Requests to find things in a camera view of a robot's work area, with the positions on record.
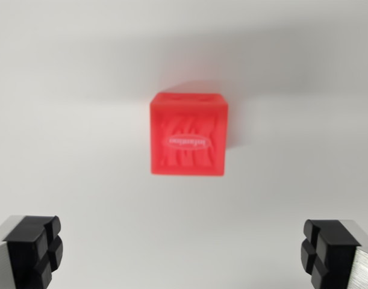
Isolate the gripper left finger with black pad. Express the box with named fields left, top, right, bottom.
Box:
left=0, top=214, right=64, bottom=289

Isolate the red rubber toy cube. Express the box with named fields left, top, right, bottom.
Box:
left=149, top=91, right=228, bottom=177

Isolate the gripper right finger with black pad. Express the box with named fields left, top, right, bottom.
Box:
left=300, top=219, right=368, bottom=289

